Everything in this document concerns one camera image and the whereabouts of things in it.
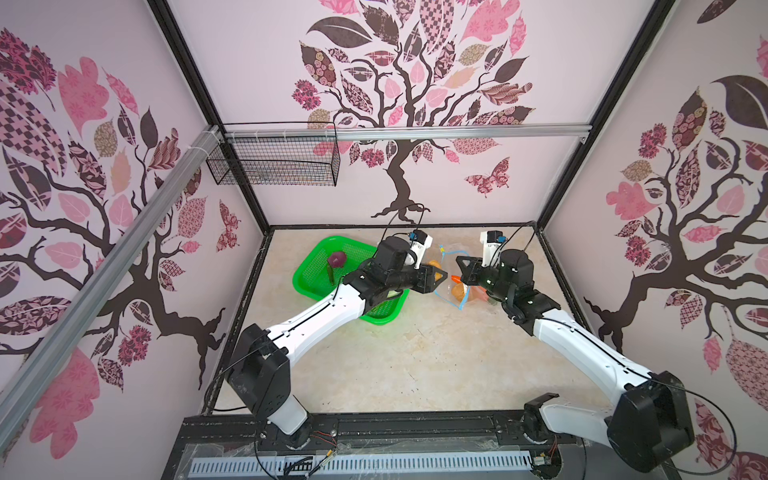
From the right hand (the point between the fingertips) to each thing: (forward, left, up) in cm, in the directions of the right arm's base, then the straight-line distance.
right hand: (459, 254), depth 79 cm
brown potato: (-6, +8, +4) cm, 11 cm away
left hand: (-7, +6, -1) cm, 9 cm away
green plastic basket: (+7, +47, -21) cm, 51 cm away
